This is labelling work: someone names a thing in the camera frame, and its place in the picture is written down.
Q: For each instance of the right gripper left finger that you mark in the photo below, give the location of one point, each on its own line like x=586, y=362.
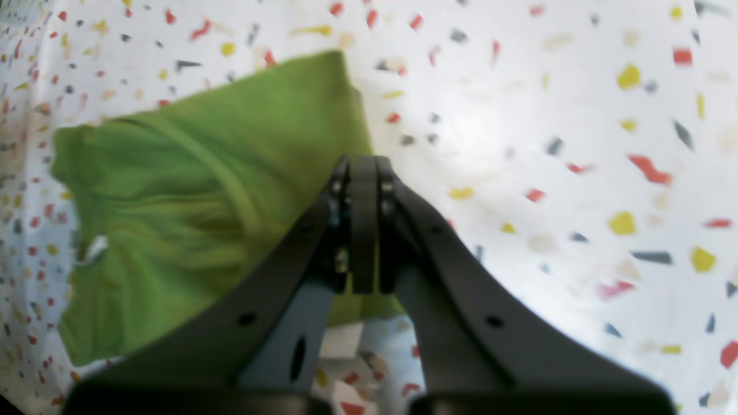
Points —
x=252, y=352

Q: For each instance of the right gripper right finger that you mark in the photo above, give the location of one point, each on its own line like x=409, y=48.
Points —
x=483, y=351

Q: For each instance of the green t-shirt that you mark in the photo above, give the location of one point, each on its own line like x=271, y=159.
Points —
x=175, y=206

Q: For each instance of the terrazzo patterned tablecloth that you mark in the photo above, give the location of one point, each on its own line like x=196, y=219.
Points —
x=584, y=150

